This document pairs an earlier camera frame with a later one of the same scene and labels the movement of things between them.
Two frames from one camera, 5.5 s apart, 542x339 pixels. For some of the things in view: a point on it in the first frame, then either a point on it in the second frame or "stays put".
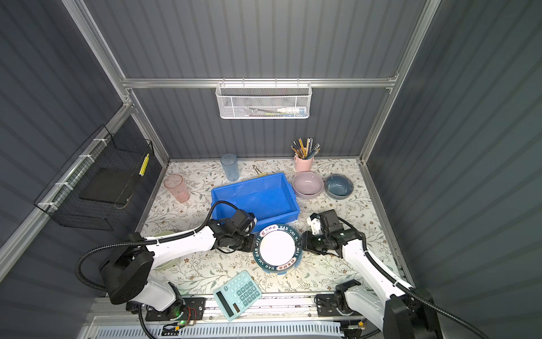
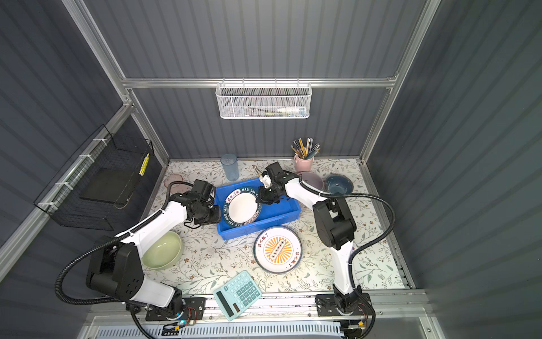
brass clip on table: [260, 174] stays put
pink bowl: [307, 184] stays put
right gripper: [307, 242] to [262, 197]
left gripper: [251, 245] to [216, 217]
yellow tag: [144, 164] stays put
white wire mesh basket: [263, 100] stays put
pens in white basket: [282, 111] stays put
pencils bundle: [305, 152] stays put
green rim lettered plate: [277, 248] to [241, 208]
